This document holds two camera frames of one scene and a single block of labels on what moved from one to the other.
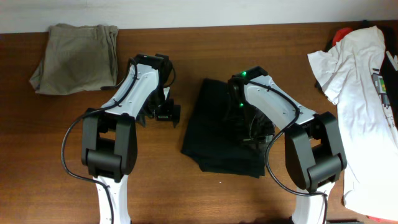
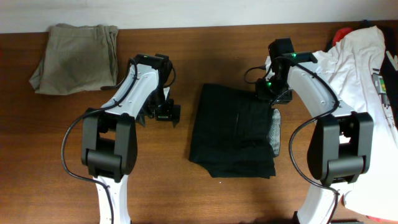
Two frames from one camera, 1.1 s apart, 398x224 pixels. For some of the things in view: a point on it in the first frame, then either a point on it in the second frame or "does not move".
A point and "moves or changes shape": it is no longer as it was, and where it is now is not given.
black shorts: (211, 139) moves or changes shape
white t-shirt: (369, 133) does not move
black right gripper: (254, 137) -> (280, 97)
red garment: (341, 33) does not move
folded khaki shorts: (77, 58) does not move
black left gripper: (165, 115) does not move
